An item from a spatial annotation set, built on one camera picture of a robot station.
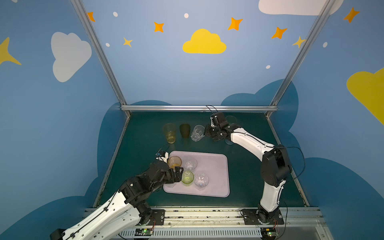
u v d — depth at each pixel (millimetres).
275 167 498
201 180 861
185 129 1042
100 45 827
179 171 651
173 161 903
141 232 712
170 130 986
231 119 1006
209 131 822
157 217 743
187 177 861
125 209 471
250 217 748
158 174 537
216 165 934
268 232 711
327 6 699
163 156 650
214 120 739
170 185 836
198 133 984
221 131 688
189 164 897
